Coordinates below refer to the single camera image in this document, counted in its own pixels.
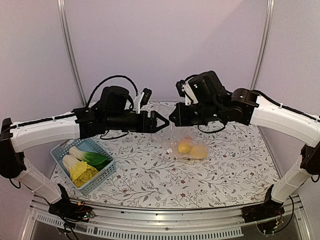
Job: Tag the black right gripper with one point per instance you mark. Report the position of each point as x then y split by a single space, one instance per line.
181 120

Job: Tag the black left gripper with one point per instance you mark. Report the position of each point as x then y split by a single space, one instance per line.
152 127

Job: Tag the clear pink zip top bag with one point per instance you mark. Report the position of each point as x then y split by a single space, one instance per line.
168 139

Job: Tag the orange mango toy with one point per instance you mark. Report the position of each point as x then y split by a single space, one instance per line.
185 145

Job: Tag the yellow lemon toy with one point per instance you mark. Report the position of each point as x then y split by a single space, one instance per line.
198 151

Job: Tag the green bok choy toy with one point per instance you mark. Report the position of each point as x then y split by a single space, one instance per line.
96 160

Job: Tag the light blue plastic basket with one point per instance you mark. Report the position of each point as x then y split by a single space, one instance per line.
86 145

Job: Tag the yellow napa cabbage toy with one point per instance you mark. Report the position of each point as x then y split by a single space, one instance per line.
80 171

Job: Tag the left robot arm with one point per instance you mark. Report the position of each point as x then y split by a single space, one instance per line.
115 110

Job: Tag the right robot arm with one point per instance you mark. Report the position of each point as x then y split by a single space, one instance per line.
207 100

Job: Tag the floral patterned table mat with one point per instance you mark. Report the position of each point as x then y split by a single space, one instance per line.
237 170

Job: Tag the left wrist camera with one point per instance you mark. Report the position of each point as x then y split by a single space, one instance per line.
141 100

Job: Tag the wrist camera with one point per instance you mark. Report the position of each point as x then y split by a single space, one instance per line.
141 100
185 91

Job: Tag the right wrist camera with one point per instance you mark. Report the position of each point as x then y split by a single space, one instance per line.
185 91

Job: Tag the front aluminium table rail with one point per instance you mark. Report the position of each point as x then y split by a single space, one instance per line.
117 222

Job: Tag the right rear aluminium frame post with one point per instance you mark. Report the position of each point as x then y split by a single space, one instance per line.
270 6

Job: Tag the aluminium frame post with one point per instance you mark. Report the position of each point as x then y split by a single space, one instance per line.
270 6
61 6

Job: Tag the left rear aluminium frame post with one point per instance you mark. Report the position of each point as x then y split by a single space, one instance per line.
61 6

